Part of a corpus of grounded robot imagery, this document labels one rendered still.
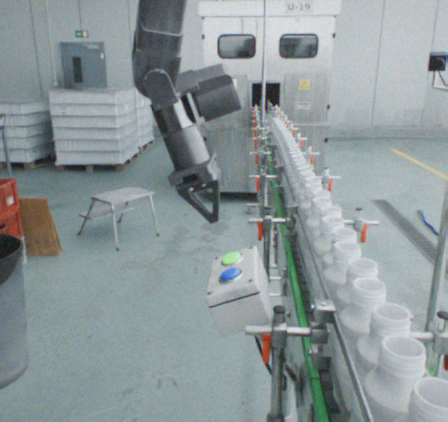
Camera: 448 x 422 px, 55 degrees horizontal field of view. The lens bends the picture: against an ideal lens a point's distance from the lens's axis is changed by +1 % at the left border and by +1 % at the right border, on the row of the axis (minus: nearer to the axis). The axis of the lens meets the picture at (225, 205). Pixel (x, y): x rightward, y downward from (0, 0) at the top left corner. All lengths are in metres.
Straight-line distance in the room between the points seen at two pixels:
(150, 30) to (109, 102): 6.06
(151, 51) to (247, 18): 4.21
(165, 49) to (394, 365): 0.43
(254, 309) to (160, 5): 0.41
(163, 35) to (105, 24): 10.25
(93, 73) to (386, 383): 10.57
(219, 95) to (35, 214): 3.08
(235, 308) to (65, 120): 6.33
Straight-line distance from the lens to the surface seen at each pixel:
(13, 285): 2.20
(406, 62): 10.79
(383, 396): 0.45
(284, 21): 4.78
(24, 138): 7.25
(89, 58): 10.87
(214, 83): 0.63
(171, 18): 0.57
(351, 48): 10.49
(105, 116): 6.64
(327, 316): 0.58
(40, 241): 3.74
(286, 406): 1.78
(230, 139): 4.80
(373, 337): 0.50
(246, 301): 0.63
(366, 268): 0.61
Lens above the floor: 1.40
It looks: 17 degrees down
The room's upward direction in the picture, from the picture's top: straight up
